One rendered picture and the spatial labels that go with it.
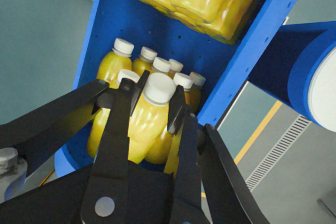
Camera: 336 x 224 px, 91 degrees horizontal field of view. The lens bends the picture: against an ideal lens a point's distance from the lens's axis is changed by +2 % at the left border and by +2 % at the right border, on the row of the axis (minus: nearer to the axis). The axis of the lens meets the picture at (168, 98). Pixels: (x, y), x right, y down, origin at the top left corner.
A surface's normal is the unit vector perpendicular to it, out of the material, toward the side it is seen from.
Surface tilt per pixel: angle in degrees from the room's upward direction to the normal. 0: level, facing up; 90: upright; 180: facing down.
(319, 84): 0
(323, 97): 0
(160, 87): 68
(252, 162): 0
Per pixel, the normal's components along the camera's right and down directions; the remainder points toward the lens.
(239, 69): 0.55, 0.53
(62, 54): -0.02, 0.37
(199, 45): -0.49, 0.12
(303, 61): -0.95, -0.29
